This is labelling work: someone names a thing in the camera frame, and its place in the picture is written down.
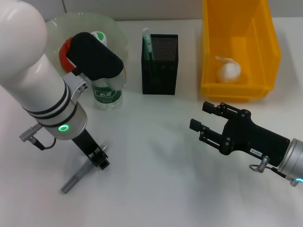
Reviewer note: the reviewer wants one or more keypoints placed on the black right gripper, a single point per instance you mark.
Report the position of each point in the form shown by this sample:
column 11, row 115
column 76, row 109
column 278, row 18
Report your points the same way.
column 248, row 137

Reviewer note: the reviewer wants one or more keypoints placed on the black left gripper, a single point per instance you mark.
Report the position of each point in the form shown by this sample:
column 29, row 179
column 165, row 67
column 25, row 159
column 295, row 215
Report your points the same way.
column 88, row 144

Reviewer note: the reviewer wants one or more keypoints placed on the grey metallic pen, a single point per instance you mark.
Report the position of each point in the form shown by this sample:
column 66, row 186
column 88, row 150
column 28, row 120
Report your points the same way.
column 73, row 180

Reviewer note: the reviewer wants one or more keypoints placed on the white paper ball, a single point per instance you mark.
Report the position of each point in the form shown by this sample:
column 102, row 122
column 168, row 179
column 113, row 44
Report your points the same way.
column 228, row 72

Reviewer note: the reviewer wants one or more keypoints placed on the clear green-label water bottle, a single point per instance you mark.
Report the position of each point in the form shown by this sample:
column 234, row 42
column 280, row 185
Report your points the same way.
column 106, row 94

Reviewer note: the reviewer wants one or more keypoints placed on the mint green pen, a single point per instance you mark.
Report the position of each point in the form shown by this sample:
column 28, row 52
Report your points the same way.
column 149, row 47

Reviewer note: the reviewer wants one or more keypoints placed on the red-orange knitted toy orange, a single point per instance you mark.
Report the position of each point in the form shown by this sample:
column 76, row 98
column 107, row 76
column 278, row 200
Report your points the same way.
column 64, row 56

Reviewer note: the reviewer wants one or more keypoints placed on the black mesh pen holder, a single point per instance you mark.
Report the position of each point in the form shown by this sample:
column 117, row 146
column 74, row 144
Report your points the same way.
column 159, row 78

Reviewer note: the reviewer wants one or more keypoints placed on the pale green glass fruit plate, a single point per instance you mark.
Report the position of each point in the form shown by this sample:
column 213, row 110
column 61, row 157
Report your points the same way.
column 113, row 30

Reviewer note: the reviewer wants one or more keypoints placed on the yellow plastic bin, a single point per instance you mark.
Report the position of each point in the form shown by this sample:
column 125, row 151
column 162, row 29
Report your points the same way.
column 236, row 30

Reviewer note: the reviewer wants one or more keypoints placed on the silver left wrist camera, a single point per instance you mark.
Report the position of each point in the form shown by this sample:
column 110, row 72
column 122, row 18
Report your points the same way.
column 94, row 56

